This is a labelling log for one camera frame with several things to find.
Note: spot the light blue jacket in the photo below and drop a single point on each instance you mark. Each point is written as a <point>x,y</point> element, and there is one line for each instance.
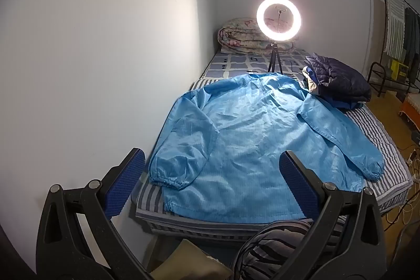
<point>249,135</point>

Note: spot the striped bed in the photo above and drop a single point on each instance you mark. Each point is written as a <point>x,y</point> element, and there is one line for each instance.
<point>370,122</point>

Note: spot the dark hanging garment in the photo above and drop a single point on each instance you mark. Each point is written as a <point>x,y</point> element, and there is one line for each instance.
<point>411,37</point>

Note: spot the navy puffer jacket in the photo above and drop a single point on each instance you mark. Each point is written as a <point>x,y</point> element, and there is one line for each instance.
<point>341,80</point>

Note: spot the black tripod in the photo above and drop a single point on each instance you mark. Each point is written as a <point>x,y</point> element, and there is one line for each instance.
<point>274,57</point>

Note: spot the blue checkered bed sheet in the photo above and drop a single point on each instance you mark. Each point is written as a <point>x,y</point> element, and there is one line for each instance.
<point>229,65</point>

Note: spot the black metal stand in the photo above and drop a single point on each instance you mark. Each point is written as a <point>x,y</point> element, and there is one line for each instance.
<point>374,76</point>

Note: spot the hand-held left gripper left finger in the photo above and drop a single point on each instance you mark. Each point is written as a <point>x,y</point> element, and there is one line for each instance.
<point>126,181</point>

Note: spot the blue folded garment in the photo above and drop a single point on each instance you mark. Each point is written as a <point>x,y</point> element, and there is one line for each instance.
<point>347,106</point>

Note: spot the white power strip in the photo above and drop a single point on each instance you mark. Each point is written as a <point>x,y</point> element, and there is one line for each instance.
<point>410,162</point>

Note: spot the yellow box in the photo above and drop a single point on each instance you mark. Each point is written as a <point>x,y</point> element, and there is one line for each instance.
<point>398,70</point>

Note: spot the white striped hanging towel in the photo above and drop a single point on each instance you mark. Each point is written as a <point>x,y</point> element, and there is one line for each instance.
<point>395,24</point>

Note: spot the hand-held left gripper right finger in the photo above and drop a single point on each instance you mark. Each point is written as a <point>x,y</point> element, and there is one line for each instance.
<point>297,181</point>

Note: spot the olive green cloth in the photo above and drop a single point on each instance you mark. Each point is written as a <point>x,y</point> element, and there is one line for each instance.
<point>187,257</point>

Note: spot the pale leaning board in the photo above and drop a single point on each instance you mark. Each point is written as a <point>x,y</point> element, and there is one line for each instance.
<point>377,30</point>

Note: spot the person's striped pants leg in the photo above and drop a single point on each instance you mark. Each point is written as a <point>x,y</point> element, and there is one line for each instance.
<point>262,253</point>

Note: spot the orange stool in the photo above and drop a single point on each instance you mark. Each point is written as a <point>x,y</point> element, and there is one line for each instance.
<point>410,109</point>

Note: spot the folded floral quilt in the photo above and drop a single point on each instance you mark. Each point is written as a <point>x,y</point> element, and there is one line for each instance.
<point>239,35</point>

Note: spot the beige folded garment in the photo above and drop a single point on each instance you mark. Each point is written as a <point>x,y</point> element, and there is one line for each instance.
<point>310,86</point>

